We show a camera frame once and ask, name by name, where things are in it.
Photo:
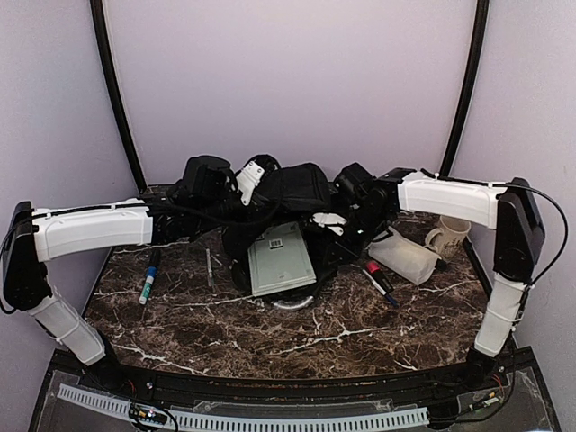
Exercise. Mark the red black marker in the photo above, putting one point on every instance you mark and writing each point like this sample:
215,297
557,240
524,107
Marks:
379,277

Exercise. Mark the grey notebook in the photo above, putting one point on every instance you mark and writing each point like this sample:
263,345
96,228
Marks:
279,261

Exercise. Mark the white pouch bag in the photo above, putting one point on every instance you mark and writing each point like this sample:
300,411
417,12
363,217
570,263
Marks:
403,256

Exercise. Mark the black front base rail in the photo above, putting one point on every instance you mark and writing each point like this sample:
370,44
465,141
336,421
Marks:
437,385

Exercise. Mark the black corner post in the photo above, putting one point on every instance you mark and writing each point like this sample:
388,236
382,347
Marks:
104,47
466,94

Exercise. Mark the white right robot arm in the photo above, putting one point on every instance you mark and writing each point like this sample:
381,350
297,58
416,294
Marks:
509,209

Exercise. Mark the left black corner post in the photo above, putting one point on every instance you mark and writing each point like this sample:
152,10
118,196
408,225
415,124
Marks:
104,47

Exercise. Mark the clear silver pen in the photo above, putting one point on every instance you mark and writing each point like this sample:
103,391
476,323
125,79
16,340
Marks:
210,276

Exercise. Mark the white slotted cable duct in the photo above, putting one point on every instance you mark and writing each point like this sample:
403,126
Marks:
220,416

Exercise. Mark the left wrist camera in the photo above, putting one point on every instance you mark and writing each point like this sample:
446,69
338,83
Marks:
248,179

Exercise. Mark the green white marker pen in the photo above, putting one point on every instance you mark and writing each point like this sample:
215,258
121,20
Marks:
150,276

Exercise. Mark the black student bag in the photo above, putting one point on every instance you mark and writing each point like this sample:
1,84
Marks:
300,191

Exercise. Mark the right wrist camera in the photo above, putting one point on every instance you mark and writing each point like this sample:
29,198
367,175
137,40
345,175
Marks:
331,221

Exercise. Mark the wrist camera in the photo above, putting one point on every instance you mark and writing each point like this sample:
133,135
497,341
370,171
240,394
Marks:
331,221
248,179

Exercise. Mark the beige ceramic mug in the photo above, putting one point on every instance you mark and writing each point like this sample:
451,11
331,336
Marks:
447,237

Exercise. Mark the small circuit board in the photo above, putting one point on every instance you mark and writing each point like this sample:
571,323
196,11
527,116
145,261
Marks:
147,415

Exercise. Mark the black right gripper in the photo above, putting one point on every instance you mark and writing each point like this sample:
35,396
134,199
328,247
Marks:
349,253

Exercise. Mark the right black corner post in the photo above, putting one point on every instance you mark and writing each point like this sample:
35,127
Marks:
466,94

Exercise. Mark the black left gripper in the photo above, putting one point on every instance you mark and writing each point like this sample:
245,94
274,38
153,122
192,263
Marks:
259,202

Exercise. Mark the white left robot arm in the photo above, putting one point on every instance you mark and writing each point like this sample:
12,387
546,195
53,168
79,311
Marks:
37,236

